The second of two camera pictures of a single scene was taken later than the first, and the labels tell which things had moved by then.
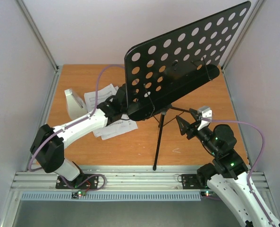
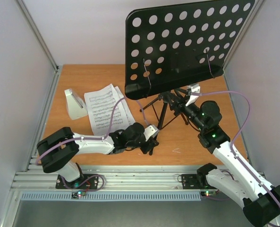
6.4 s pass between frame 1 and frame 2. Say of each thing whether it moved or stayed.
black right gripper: moved
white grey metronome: stayed
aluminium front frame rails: stayed
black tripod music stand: moved
